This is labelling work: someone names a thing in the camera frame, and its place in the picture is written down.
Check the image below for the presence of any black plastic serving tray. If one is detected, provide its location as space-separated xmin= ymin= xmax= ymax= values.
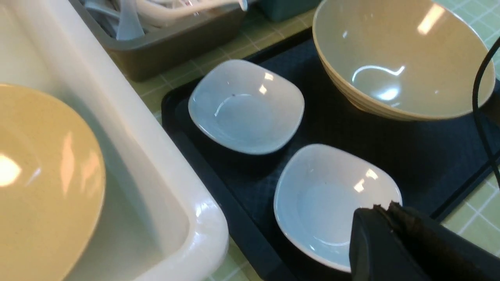
xmin=161 ymin=28 xmax=491 ymax=281

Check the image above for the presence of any white spoon leaning left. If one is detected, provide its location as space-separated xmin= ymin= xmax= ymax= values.
xmin=116 ymin=0 xmax=145 ymax=41

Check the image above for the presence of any tan noodle bowl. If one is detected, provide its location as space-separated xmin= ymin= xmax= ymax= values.
xmin=312 ymin=0 xmax=489 ymax=121
xmin=0 ymin=84 xmax=106 ymax=281

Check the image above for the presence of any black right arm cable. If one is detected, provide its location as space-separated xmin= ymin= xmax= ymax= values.
xmin=472 ymin=37 xmax=500 ymax=188

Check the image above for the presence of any white square dish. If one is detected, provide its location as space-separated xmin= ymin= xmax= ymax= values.
xmin=273 ymin=144 xmax=402 ymax=273
xmin=188 ymin=59 xmax=305 ymax=155

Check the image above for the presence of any grey plastic spoon bin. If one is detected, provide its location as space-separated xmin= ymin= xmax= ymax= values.
xmin=70 ymin=0 xmax=246 ymax=82

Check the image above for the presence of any tan noodle bowl in tub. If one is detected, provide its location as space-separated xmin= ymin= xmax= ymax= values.
xmin=0 ymin=84 xmax=106 ymax=281

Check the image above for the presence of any large white plastic tub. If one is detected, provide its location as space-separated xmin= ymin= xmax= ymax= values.
xmin=1 ymin=0 xmax=229 ymax=281

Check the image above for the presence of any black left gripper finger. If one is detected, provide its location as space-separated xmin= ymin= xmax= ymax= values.
xmin=349 ymin=201 xmax=500 ymax=281

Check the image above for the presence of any white spoon with red print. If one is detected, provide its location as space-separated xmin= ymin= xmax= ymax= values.
xmin=136 ymin=0 xmax=248 ymax=27

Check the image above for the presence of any blue plastic chopstick bin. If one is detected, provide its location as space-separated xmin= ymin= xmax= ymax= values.
xmin=257 ymin=0 xmax=320 ymax=22

